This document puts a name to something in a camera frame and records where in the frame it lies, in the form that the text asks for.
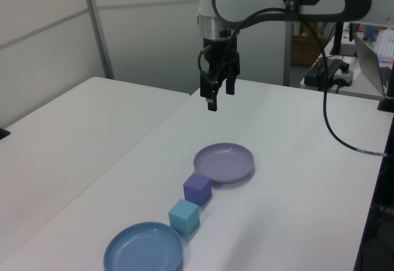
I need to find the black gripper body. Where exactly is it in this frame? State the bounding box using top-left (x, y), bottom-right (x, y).
top-left (201, 36), bottom-right (239, 77)

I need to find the purple cube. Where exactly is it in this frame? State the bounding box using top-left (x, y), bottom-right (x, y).
top-left (183, 173), bottom-right (213, 207)

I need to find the teal cube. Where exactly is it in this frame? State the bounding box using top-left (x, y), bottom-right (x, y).
top-left (167, 199), bottom-right (200, 235)

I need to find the purple plate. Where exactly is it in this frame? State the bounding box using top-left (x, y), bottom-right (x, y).
top-left (193, 142), bottom-right (255, 184)

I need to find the brown cardboard box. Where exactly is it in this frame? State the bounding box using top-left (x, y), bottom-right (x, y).
top-left (291, 34), bottom-right (324, 67)

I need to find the black power box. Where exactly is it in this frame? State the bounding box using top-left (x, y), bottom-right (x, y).
top-left (304, 58), bottom-right (343, 92)

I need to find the white emergency stop button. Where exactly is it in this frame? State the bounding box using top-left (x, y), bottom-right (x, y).
top-left (333, 63), bottom-right (354, 87)

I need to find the black monitor stand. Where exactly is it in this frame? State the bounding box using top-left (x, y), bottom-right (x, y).
top-left (329, 23), bottom-right (358, 58)

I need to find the silver laptop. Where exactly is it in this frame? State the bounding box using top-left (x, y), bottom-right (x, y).
top-left (352, 31), bottom-right (394, 99)

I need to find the blue plate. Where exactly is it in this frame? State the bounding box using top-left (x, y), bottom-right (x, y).
top-left (103, 221), bottom-right (185, 271)

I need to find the slim grey partition post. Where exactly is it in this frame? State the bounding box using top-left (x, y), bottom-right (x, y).
top-left (282, 21), bottom-right (294, 86)

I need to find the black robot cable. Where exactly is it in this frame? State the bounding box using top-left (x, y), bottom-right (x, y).
top-left (204, 7), bottom-right (388, 158)

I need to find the dark metal stand frame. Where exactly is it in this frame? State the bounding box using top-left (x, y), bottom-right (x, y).
top-left (353, 64), bottom-right (394, 271)

